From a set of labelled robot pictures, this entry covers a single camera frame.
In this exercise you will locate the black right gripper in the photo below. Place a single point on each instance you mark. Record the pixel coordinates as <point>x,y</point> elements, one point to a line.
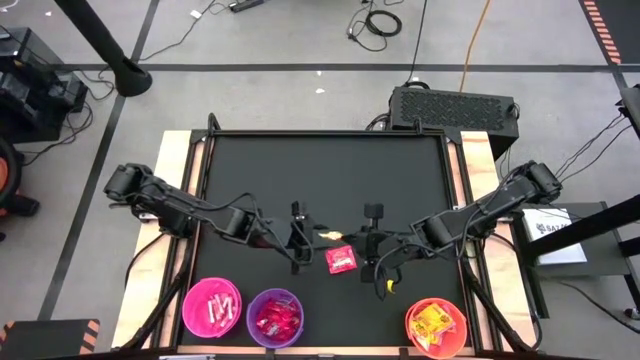
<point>382,247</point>

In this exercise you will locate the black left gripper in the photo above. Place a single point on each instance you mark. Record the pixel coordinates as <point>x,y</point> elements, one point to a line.
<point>300,240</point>

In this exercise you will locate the pale yellow candy pack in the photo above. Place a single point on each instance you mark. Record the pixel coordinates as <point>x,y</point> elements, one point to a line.
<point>434,341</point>
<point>331,234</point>

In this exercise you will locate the red Skittles candy pack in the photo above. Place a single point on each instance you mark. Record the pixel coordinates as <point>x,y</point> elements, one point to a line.
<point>295,317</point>
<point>341,259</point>
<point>270,306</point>
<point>280,317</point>
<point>272,330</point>
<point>261,322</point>

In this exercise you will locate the yellow Sour Patch pack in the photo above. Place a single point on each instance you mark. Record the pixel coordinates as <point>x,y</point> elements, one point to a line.
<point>418,334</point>
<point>432,317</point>

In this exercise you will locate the Smarties candy roll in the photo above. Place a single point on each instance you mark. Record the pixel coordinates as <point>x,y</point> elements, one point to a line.
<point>211,310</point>
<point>221,306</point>
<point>230,309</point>

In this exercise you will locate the pink candy pack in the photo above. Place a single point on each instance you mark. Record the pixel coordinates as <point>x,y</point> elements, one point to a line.
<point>452,327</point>

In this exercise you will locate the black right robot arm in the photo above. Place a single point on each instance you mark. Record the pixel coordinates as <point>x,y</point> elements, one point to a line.
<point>490,205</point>

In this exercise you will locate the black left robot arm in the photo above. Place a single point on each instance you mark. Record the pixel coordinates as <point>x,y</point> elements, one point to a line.
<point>175,205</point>

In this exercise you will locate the black table mat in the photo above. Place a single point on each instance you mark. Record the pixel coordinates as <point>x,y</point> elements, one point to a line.
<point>280,165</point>

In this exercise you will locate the purple plastic bucket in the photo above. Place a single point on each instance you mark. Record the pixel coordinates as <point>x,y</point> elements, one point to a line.
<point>260,300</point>

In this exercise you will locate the pink plastic bucket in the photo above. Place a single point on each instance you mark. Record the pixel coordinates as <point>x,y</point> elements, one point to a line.
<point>197,300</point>

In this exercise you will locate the orange plastic bucket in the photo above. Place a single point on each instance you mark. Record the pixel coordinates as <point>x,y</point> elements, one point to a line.
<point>452,347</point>

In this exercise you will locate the black computer case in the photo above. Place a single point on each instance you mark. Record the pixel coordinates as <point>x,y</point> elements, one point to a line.
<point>450,112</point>

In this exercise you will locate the white labelled box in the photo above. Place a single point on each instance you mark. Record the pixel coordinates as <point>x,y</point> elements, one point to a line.
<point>555,235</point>

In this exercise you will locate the black power strip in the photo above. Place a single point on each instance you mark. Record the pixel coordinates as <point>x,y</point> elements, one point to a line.
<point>246,5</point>

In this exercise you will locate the black side table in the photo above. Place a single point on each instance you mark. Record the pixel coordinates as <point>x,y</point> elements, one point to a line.
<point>600,270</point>

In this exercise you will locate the black slanted beam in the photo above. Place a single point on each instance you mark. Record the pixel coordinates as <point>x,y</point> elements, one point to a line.
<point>610,217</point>

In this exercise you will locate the black round pole stand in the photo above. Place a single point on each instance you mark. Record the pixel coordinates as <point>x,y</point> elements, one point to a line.
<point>107,47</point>

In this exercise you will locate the black orange striped floor mat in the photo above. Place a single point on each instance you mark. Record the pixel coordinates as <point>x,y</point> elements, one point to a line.
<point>45,340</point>
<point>620,20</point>

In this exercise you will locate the orange black machine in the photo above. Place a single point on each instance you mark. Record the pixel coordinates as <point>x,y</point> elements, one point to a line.
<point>5,175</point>

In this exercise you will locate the black equipment rack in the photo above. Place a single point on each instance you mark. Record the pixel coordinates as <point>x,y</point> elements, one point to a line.
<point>30,85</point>

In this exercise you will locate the black metal table frame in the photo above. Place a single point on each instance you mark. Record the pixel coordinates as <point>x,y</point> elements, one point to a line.
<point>325,133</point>

